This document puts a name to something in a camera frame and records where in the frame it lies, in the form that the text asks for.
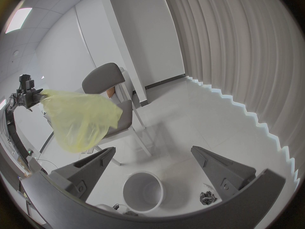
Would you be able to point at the ceiling light panel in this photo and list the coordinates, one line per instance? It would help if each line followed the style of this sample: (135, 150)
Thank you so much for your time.
(19, 20)

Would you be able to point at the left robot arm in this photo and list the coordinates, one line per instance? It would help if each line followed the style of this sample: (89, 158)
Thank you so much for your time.
(14, 130)

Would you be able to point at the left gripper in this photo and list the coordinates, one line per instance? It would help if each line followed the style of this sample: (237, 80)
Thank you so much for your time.
(27, 99)

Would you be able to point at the yellow plastic bag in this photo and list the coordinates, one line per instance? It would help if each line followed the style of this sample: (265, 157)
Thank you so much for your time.
(78, 118)

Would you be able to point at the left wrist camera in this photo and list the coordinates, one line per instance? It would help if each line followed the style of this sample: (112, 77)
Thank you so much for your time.
(26, 82)

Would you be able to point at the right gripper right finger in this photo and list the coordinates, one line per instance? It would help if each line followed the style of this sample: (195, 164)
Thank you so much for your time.
(219, 170)

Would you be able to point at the white curtain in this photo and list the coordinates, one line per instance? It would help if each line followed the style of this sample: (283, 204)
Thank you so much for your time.
(238, 56)

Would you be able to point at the grey padded white-legged chair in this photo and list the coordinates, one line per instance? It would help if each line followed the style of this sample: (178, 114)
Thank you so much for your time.
(104, 77)

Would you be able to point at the white trash bin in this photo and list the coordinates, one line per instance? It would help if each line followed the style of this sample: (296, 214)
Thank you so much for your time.
(152, 199)

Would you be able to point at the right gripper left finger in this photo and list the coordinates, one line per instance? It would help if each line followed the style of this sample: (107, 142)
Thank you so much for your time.
(85, 173)

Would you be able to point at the crumpled black plastic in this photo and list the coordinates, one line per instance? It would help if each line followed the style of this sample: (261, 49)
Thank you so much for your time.
(208, 197)

